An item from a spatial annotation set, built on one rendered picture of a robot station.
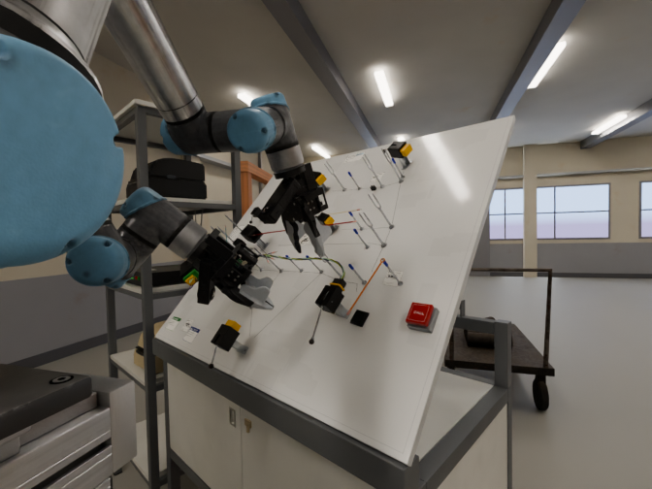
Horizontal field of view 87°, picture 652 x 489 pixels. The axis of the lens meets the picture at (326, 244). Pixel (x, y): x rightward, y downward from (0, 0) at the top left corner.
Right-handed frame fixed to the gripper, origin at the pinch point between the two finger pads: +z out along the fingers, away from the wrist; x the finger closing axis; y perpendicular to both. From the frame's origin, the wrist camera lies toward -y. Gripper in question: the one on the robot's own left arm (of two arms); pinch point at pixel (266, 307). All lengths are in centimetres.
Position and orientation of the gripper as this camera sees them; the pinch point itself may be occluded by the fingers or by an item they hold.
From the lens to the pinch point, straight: 79.9
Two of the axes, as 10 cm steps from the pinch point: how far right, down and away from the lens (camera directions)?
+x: 0.4, -4.5, 8.9
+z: 7.3, 6.2, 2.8
